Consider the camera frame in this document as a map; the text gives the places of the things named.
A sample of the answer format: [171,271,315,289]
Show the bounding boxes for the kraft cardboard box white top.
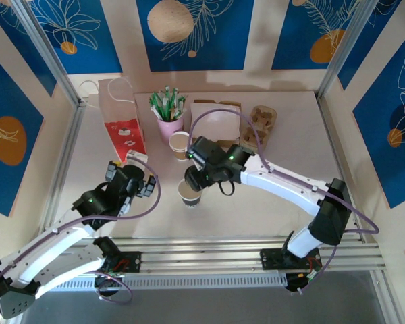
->
[188,99,242,149]

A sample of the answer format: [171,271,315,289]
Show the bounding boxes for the pink straw holder cup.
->
[156,116,186,146]

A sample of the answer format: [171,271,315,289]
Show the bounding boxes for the red white paper bag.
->
[79,76,149,163]

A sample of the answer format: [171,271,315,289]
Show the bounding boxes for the aluminium table edge rail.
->
[38,99,88,244]
[316,94,372,241]

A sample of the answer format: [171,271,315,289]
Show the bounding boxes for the brown paper cup white rim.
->
[169,130,191,152]
[170,141,190,162]

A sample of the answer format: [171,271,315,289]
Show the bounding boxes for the aluminium frame post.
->
[9,0,88,108]
[315,0,381,102]

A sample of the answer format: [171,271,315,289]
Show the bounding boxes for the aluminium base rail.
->
[63,237,387,271]

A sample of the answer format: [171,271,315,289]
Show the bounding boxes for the green white wrapped straw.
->
[175,95,188,119]
[149,93,165,121]
[171,87,180,121]
[164,86,173,121]
[157,89,169,119]

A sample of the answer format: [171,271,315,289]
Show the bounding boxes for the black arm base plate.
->
[103,251,142,275]
[259,248,322,271]

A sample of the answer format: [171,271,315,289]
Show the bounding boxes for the dark paper coffee cup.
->
[177,178,203,210]

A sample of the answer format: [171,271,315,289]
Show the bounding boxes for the brown pulp cup carrier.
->
[239,105,278,149]

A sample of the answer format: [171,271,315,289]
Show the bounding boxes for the grey slotted cable duct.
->
[52,273,288,290]

